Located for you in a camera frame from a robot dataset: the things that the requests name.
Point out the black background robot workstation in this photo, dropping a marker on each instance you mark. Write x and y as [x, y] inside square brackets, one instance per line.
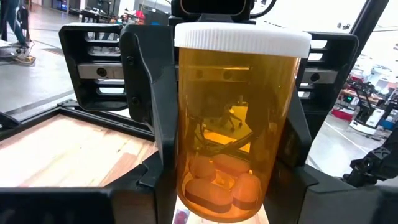
[362, 93]

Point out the red bin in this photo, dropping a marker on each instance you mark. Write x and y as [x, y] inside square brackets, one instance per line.
[342, 115]

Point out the black upright frame post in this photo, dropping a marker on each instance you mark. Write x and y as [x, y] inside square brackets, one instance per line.
[370, 28]

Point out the person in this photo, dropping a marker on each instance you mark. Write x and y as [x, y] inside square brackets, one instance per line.
[14, 21]

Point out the white floor machine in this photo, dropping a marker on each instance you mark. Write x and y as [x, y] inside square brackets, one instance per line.
[370, 119]

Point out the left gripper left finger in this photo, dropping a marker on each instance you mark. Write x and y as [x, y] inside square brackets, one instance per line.
[77, 205]

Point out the black aluminium table frame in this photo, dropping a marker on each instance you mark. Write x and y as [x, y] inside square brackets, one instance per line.
[102, 120]

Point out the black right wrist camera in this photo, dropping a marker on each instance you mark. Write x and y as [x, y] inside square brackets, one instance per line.
[211, 9]

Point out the black truss bracket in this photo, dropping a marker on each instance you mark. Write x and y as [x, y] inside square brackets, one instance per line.
[373, 161]

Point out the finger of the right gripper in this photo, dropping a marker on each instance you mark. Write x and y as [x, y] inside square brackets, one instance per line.
[295, 140]
[158, 77]

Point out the oval pill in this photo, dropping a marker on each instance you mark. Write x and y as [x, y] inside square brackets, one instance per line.
[202, 168]
[208, 194]
[245, 190]
[231, 164]

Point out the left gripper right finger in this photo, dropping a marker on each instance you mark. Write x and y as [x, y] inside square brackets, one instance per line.
[326, 205]

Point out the large amber pill bottle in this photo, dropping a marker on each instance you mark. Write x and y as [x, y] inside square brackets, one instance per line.
[242, 93]

